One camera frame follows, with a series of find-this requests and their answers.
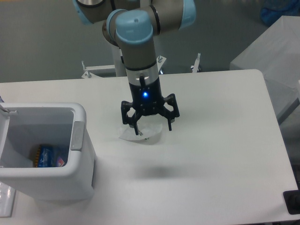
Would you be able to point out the clear crushed plastic bottle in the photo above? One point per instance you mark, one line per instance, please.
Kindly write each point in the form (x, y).
(60, 157)

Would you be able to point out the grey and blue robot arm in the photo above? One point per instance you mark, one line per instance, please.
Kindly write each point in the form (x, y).
(131, 27)

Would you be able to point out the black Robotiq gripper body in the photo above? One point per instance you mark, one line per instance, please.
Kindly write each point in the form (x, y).
(148, 99)

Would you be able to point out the white trash can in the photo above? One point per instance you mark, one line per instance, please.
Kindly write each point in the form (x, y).
(25, 126)

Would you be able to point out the white covered side table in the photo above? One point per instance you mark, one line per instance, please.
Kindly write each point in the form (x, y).
(276, 53)

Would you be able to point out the blue yellow snack packet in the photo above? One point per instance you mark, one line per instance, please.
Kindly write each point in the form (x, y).
(45, 156)

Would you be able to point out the black device at table edge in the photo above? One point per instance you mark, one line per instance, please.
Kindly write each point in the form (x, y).
(292, 201)

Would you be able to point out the blue bag in background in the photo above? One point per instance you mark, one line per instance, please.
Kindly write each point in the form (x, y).
(272, 10)

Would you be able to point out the clear plastic sheet holder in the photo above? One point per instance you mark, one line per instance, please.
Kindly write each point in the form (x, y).
(7, 197)

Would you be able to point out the white plastic wrapper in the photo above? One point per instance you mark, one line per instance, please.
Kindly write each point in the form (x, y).
(146, 132)

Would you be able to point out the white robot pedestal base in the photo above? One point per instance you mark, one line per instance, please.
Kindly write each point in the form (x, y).
(117, 69)

